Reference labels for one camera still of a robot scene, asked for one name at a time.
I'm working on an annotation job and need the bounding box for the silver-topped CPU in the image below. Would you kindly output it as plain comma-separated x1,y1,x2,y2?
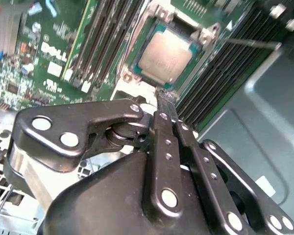
131,18,200,88

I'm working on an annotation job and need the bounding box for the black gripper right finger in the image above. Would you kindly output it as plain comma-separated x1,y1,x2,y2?
167,94,294,235

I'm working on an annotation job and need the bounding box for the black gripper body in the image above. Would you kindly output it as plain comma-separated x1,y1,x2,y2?
43,152,226,235

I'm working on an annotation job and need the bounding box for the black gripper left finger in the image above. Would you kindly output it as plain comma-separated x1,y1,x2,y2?
3,90,185,220

